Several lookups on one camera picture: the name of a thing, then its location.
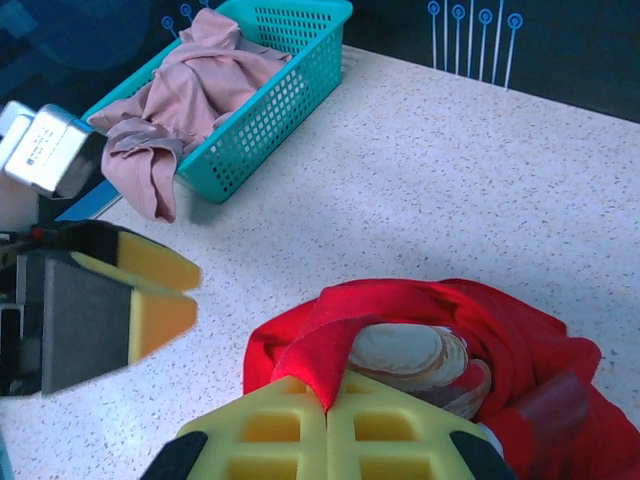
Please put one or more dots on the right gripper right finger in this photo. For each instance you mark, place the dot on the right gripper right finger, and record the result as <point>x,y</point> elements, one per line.
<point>400,435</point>

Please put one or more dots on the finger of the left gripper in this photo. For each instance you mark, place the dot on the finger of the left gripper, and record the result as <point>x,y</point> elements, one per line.
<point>150,325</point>
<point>150,265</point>

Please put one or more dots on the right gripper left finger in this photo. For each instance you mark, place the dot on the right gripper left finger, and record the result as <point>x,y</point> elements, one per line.
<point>260,440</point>

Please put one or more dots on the red printed t-shirt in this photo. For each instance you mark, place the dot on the red printed t-shirt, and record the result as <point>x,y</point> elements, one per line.
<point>525,325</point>

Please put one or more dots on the pink t-shirt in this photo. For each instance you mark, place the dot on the pink t-shirt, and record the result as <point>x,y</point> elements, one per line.
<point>200,90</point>

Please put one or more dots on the blue table edge strip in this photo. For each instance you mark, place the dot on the blue table edge strip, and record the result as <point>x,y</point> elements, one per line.
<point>90,202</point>

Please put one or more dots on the teal plastic basket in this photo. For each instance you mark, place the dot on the teal plastic basket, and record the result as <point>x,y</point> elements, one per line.
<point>280,115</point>

